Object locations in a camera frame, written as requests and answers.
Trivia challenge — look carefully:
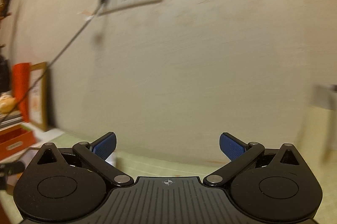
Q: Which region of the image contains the red gift box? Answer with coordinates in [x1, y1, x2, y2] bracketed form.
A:
[0, 124, 37, 160]

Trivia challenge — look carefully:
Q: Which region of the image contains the stack of books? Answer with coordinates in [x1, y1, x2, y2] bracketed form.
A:
[0, 110, 23, 130]

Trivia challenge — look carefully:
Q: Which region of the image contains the black power cable with plug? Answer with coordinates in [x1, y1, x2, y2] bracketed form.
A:
[0, 0, 108, 124]

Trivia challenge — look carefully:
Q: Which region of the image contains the plush teddy bear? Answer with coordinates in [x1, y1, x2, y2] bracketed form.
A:
[0, 93, 17, 114]

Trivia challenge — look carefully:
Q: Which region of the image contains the black bag on rack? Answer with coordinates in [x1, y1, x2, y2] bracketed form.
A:
[0, 56, 10, 93]

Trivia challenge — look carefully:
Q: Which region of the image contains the brown cardboard box white inside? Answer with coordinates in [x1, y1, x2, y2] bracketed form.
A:
[18, 148, 116, 168]

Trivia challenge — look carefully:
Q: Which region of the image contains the wooden picture frame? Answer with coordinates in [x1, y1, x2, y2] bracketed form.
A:
[28, 62, 48, 131]

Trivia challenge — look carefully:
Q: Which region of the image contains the red paper bag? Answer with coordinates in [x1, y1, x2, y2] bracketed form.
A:
[12, 63, 31, 122]

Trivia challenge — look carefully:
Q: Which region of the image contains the wooden coat rack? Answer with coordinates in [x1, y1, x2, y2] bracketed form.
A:
[0, 0, 20, 62]

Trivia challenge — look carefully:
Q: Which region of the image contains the cream thermos jug grey lid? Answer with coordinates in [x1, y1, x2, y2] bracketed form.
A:
[298, 84, 336, 173]

